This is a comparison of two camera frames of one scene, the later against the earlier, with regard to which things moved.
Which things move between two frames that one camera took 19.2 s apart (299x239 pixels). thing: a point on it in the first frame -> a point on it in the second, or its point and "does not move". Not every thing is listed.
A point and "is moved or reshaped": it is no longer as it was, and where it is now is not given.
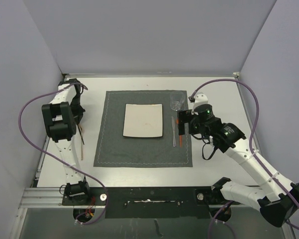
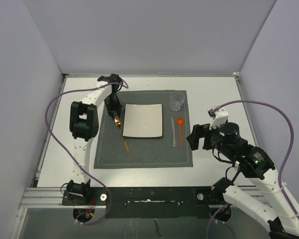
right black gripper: (184, 116) -> (198, 131)
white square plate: (143, 120) does not move
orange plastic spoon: (180, 136) does not move
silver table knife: (174, 144) does not move
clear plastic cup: (177, 99) does not move
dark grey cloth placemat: (113, 149) does not move
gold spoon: (82, 129) is moved or reshaped
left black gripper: (78, 115) -> (116, 108)
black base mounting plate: (151, 202) does not move
